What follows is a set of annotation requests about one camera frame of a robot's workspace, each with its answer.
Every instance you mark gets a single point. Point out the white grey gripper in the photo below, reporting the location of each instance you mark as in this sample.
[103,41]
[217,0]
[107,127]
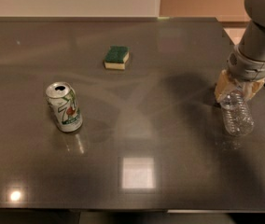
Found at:
[250,68]

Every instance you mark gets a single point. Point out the clear plastic water bottle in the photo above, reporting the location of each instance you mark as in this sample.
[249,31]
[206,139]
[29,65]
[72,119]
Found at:
[236,114]

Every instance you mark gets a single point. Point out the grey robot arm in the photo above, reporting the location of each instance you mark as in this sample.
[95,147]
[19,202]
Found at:
[252,44]

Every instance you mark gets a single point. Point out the green yellow sponge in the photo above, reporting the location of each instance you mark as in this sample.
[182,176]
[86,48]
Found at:
[116,57]

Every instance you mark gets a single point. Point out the white green soda can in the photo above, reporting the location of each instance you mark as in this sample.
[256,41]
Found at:
[62,101]

